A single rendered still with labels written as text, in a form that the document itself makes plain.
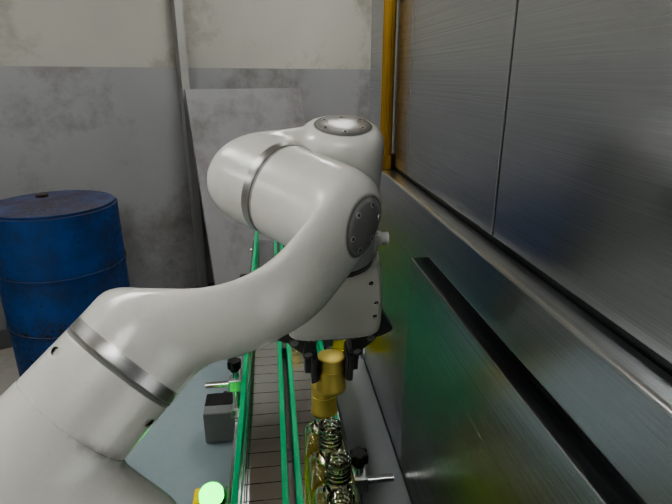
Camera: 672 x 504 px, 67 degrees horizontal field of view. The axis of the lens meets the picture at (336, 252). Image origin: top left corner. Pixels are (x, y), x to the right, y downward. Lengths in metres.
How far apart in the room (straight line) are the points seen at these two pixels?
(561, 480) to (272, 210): 0.26
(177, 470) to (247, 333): 0.91
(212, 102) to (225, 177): 3.05
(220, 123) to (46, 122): 0.98
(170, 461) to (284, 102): 2.81
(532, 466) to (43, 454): 0.32
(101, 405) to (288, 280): 0.13
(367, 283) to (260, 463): 0.57
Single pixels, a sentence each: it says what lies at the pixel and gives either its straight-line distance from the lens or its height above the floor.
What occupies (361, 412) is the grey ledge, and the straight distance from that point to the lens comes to 1.11.
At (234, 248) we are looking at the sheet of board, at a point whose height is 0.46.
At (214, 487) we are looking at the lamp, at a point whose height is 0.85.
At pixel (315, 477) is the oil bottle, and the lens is 0.68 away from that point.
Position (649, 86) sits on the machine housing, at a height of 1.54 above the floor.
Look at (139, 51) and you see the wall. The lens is 3.45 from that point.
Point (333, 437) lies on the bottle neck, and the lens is 0.65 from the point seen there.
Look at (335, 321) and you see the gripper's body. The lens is 0.53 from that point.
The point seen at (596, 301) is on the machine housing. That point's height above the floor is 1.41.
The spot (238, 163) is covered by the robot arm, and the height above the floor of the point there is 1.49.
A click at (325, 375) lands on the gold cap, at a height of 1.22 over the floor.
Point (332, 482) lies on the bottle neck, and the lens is 0.62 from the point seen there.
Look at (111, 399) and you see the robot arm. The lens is 0.34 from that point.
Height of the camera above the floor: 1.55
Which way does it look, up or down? 19 degrees down
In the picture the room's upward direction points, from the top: straight up
